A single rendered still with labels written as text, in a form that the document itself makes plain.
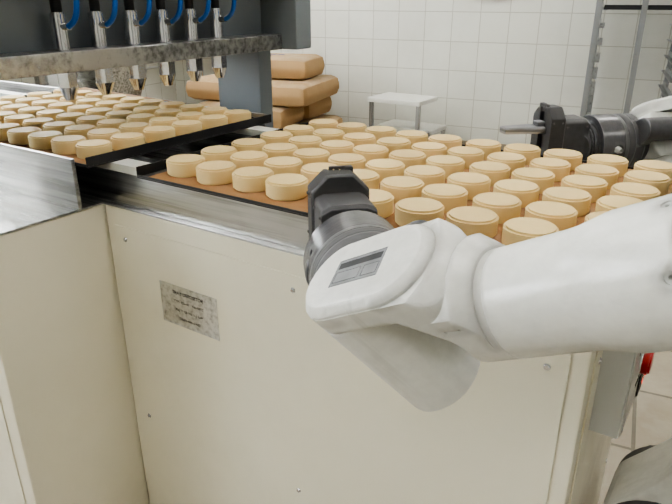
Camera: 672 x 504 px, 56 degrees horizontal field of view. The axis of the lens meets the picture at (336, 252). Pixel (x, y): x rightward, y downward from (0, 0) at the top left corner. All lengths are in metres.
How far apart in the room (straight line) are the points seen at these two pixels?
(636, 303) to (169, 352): 0.78
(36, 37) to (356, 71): 4.21
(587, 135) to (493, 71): 3.78
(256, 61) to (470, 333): 1.07
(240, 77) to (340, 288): 1.03
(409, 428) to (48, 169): 0.61
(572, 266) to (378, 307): 0.11
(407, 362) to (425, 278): 0.09
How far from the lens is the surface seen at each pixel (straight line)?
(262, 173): 0.76
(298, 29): 1.28
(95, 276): 1.00
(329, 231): 0.50
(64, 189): 0.97
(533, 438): 0.69
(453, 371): 0.44
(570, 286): 0.32
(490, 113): 4.81
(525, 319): 0.34
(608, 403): 0.71
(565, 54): 4.69
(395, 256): 0.37
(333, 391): 0.79
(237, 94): 1.41
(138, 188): 0.92
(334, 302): 0.39
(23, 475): 1.08
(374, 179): 0.74
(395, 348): 0.41
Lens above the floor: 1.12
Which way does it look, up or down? 22 degrees down
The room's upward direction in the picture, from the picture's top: straight up
